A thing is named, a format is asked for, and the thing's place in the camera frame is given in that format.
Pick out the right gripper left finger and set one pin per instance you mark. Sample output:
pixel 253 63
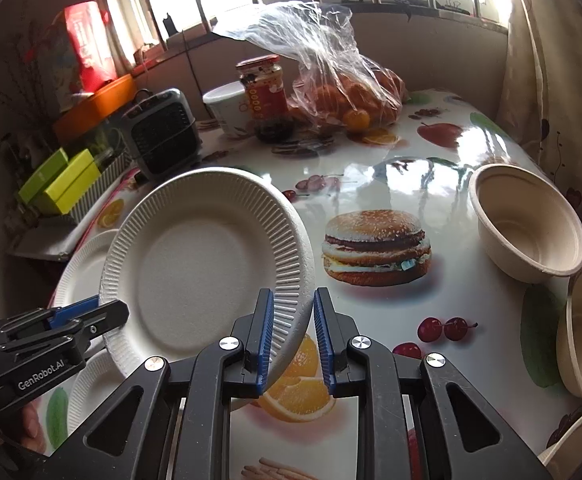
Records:
pixel 172 420

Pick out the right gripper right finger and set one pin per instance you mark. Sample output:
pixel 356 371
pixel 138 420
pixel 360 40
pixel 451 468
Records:
pixel 415 415

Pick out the zigzag pattern box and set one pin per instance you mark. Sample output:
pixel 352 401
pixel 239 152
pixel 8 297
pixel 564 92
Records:
pixel 86 202

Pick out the red gift bag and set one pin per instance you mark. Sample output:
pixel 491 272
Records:
pixel 88 37

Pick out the cream patterned curtain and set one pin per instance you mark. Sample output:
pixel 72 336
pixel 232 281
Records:
pixel 541 99

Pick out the white paper plate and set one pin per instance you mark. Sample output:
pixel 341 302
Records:
pixel 94 383
pixel 81 277
pixel 192 257

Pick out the left hand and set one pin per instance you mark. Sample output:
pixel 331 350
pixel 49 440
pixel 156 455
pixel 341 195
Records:
pixel 25 428

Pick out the white paper cup container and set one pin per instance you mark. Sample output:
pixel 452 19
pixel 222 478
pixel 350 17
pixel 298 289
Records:
pixel 229 106

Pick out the upper green box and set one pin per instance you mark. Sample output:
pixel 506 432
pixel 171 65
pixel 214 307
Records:
pixel 43 175

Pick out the grey side shelf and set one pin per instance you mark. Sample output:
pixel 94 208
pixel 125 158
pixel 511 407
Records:
pixel 54 239

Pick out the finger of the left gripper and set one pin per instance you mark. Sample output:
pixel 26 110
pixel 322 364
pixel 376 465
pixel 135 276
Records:
pixel 104 318
pixel 39 320

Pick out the fruit print tablecloth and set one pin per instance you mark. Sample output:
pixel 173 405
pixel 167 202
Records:
pixel 395 241

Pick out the plastic bag of oranges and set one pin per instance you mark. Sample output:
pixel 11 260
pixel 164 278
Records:
pixel 329 84

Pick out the orange box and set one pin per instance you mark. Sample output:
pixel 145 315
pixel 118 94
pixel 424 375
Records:
pixel 90 112

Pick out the red label sauce jar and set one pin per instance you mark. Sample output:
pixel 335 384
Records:
pixel 262 80

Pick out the grey portable heater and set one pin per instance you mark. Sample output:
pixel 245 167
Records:
pixel 161 135

